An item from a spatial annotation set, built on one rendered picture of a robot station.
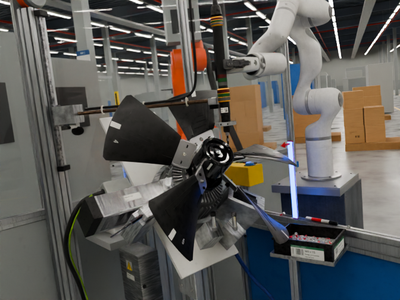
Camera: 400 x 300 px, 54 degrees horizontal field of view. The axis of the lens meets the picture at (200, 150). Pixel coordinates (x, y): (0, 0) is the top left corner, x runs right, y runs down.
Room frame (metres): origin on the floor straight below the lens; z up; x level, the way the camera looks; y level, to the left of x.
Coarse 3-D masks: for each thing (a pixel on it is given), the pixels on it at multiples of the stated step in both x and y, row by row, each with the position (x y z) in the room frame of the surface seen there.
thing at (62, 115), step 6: (54, 108) 1.53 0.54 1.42; (60, 108) 1.52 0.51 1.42; (66, 108) 1.52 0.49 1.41; (72, 108) 1.51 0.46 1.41; (78, 108) 1.54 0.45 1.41; (54, 114) 1.53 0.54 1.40; (60, 114) 1.52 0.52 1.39; (66, 114) 1.52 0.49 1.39; (72, 114) 1.51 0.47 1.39; (54, 120) 1.53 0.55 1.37; (60, 120) 1.53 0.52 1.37; (66, 120) 1.52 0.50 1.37; (72, 120) 1.51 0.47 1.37; (78, 120) 1.53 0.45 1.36; (84, 120) 1.57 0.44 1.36; (54, 126) 1.55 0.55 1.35
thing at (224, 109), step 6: (216, 0) 1.38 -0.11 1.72; (216, 6) 1.37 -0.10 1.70; (216, 12) 1.37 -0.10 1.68; (222, 102) 1.37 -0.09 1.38; (228, 102) 1.37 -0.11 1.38; (222, 108) 1.37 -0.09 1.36; (228, 108) 1.37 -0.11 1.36; (222, 114) 1.37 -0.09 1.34; (228, 114) 1.37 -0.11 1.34; (222, 120) 1.38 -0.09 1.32; (228, 120) 1.37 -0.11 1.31; (228, 126) 1.38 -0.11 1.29
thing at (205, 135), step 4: (204, 132) 1.40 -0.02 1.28; (208, 132) 1.40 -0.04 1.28; (212, 132) 1.39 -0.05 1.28; (196, 136) 1.41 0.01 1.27; (200, 136) 1.40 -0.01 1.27; (204, 136) 1.39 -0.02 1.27; (208, 136) 1.38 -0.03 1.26; (212, 136) 1.37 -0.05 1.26; (192, 140) 1.40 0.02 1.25; (196, 140) 1.40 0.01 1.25; (200, 144) 1.38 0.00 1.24; (196, 148) 1.37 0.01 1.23
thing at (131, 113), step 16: (128, 96) 1.29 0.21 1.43; (128, 112) 1.27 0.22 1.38; (144, 112) 1.28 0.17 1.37; (112, 128) 1.24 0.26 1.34; (128, 128) 1.25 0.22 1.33; (144, 128) 1.27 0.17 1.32; (160, 128) 1.28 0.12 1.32; (112, 144) 1.23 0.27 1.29; (128, 144) 1.25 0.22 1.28; (144, 144) 1.26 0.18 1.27; (160, 144) 1.27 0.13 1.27; (176, 144) 1.29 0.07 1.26; (112, 160) 1.22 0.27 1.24; (128, 160) 1.24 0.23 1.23; (144, 160) 1.26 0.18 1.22; (160, 160) 1.28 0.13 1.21
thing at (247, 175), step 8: (232, 168) 1.83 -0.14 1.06; (240, 168) 1.78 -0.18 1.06; (248, 168) 1.75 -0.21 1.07; (256, 168) 1.78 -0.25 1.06; (232, 176) 1.83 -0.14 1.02; (240, 176) 1.79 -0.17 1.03; (248, 176) 1.75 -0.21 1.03; (256, 176) 1.78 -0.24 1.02; (240, 184) 1.79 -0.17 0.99; (248, 184) 1.75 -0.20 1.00; (256, 184) 1.78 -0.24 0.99
